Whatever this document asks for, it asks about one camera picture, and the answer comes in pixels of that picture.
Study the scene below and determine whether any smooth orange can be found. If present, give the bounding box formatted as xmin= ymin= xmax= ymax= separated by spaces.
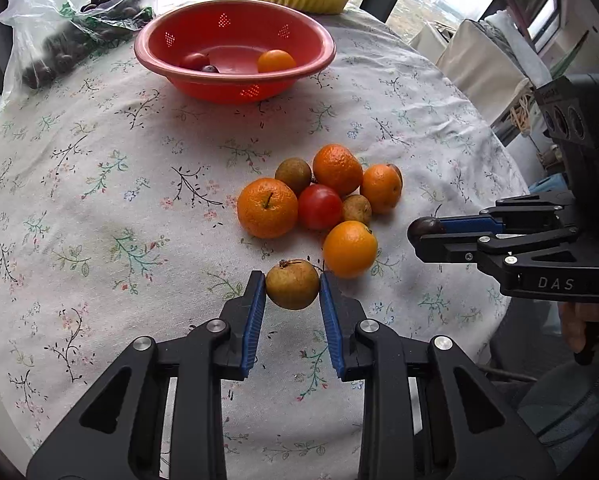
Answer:
xmin=323 ymin=220 xmax=379 ymax=278

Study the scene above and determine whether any lone front orange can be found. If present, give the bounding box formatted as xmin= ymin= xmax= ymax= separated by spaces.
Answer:
xmin=257 ymin=49 xmax=296 ymax=73

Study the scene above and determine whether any floral white tablecloth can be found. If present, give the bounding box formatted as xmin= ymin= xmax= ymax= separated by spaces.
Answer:
xmin=0 ymin=8 xmax=527 ymax=469

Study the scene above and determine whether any dark cherry tomato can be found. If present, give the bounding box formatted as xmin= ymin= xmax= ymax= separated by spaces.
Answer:
xmin=200 ymin=64 xmax=219 ymax=74
xmin=407 ymin=217 xmax=446 ymax=246

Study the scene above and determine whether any red plastic colander bowl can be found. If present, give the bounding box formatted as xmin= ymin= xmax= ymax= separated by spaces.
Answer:
xmin=134 ymin=0 xmax=336 ymax=104

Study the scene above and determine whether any right hand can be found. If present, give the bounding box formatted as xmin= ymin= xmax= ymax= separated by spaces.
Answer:
xmin=559 ymin=302 xmax=599 ymax=353

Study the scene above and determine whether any small red tomato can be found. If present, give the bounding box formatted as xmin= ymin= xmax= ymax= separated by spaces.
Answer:
xmin=179 ymin=52 xmax=210 ymax=70

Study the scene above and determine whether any brown longan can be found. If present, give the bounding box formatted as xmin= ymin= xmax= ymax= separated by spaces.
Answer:
xmin=274 ymin=157 xmax=313 ymax=196
xmin=343 ymin=194 xmax=373 ymax=226
xmin=266 ymin=259 xmax=320 ymax=310

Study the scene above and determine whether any mandarin with stem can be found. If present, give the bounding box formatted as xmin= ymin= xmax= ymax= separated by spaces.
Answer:
xmin=237 ymin=178 xmax=298 ymax=240

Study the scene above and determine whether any white cloth on rack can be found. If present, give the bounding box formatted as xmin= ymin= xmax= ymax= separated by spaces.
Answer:
xmin=409 ymin=11 xmax=551 ymax=126

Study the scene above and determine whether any bumpy top mandarin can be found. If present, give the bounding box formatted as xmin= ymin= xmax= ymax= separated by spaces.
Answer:
xmin=313 ymin=144 xmax=363 ymax=196

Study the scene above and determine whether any clear plastic bag of chestnuts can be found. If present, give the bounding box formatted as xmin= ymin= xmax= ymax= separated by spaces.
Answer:
xmin=0 ymin=0 xmax=174 ymax=94

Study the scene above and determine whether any central red tomato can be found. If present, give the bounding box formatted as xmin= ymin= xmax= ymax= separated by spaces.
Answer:
xmin=298 ymin=184 xmax=343 ymax=231

